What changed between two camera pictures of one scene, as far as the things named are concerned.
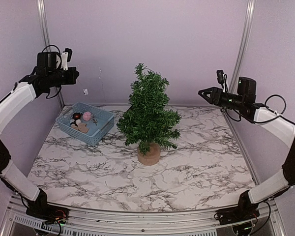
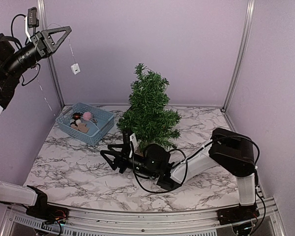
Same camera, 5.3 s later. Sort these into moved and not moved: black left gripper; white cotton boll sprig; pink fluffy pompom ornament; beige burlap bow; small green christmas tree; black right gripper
Moved: black left gripper; black right gripper
Not moved: pink fluffy pompom ornament; white cotton boll sprig; beige burlap bow; small green christmas tree
